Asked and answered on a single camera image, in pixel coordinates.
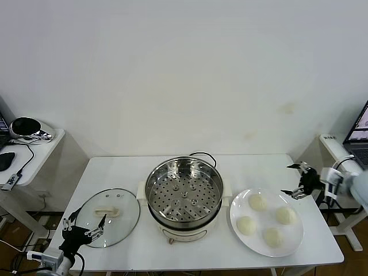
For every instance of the laptop with bright screen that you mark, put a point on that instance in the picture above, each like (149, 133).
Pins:
(359, 129)

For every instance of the white side table with mouse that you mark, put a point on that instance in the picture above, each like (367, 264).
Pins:
(43, 149)

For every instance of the stainless steel steamer basket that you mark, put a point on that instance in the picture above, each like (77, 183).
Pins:
(201, 201)

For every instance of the white round plate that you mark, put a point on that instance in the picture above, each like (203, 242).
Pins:
(258, 244)

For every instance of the black computer mouse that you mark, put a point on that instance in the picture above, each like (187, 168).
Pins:
(6, 161)

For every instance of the stainless steel steamer pot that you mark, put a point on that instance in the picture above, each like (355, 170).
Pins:
(187, 231)

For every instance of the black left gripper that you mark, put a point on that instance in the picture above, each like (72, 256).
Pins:
(73, 237)

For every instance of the small printed table label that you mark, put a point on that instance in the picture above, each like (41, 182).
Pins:
(329, 137)

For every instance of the laptop with dark screen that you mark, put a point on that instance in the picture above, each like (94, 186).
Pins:
(3, 129)

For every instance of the round glass pot lid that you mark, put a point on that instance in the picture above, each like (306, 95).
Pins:
(123, 230)

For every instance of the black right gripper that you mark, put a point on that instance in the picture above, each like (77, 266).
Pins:
(310, 182)

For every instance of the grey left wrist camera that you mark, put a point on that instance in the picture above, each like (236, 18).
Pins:
(53, 257)

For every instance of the white steamed baozi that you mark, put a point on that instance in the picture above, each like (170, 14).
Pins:
(273, 237)
(285, 215)
(246, 225)
(258, 202)

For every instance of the grey usb adapter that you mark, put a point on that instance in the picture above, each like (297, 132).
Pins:
(10, 182)

